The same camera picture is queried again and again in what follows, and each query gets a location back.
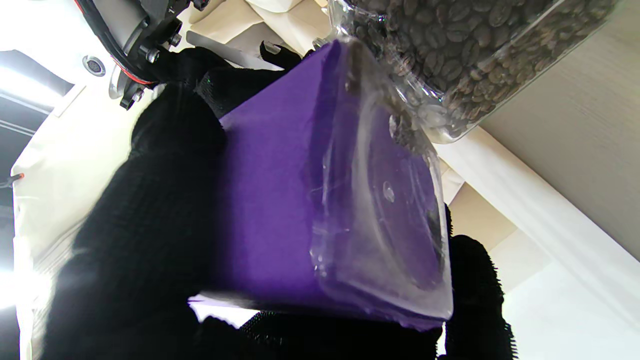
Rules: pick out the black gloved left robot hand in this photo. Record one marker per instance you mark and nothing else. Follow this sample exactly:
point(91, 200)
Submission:
point(150, 240)

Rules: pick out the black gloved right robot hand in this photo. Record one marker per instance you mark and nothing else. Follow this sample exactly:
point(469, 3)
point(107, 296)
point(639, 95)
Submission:
point(235, 85)

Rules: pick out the purple square coffee jar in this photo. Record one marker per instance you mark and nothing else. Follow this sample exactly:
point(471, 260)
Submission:
point(270, 200)

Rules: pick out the glass jar of coffee beans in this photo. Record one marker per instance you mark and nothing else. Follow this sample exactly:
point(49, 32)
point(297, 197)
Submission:
point(475, 55)

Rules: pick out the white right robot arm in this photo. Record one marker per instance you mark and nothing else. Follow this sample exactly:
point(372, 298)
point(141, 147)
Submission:
point(130, 35)

